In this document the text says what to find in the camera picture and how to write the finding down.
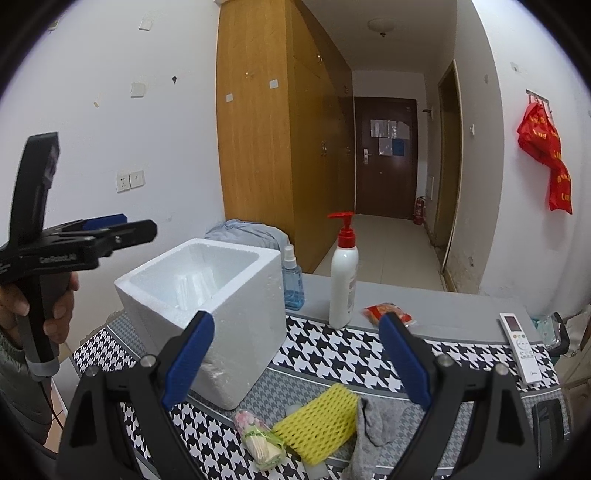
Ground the houndstooth tablecloth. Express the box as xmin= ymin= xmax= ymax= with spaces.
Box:
xmin=71 ymin=309 xmax=566 ymax=480

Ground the blue-grey cloth bundle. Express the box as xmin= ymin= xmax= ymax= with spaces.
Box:
xmin=204 ymin=219 xmax=291 ymax=259

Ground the person's left forearm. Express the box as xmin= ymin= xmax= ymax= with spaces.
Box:
xmin=0 ymin=329 xmax=52 ymax=446

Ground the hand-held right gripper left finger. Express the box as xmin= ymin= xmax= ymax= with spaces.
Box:
xmin=58 ymin=310 xmax=216 ymax=480

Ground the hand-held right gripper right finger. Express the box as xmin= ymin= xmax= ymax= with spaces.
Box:
xmin=379 ymin=311 xmax=550 ymax=480

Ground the black cable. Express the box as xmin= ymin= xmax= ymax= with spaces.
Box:
xmin=39 ymin=376 xmax=68 ymax=430

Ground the grey sock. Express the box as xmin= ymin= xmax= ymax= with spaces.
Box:
xmin=342 ymin=396 xmax=411 ymax=480

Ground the white foam box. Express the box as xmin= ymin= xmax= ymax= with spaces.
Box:
xmin=114 ymin=237 xmax=287 ymax=411

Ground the yellow foam net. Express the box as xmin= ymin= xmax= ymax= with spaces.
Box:
xmin=272 ymin=383 xmax=361 ymax=466

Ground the wooden side door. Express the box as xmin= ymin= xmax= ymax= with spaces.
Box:
xmin=436 ymin=60 xmax=464 ymax=278

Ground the grey paper notice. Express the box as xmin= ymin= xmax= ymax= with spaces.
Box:
xmin=370 ymin=119 xmax=411 ymax=138

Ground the red plastic bag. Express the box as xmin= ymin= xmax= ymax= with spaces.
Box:
xmin=516 ymin=102 xmax=574 ymax=215

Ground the white red-pump lotion bottle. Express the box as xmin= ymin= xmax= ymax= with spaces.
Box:
xmin=327 ymin=211 xmax=360 ymax=330

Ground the person's left hand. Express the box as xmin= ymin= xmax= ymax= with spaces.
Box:
xmin=0 ymin=272 xmax=79 ymax=344

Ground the teal plastic packet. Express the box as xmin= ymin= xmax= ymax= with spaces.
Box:
xmin=531 ymin=314 xmax=561 ymax=348

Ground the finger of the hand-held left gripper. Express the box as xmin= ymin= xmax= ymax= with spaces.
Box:
xmin=46 ymin=213 xmax=127 ymax=238
xmin=60 ymin=220 xmax=158 ymax=258

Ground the metal wall hook rack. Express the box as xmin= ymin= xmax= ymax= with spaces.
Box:
xmin=526 ymin=89 xmax=552 ymax=114

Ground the dark brown door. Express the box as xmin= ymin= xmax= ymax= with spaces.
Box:
xmin=353 ymin=97 xmax=419 ymax=217

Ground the red snack packet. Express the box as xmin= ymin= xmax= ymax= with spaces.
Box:
xmin=361 ymin=302 xmax=417 ymax=328

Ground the wooden wardrobe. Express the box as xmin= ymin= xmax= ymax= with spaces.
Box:
xmin=216 ymin=0 xmax=355 ymax=274

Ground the green toothpick packet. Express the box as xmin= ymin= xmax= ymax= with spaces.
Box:
xmin=233 ymin=408 xmax=287 ymax=472

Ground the round ceiling light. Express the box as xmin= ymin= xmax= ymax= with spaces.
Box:
xmin=368 ymin=18 xmax=397 ymax=38

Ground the white remote control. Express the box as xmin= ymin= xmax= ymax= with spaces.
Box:
xmin=499 ymin=312 xmax=555 ymax=386

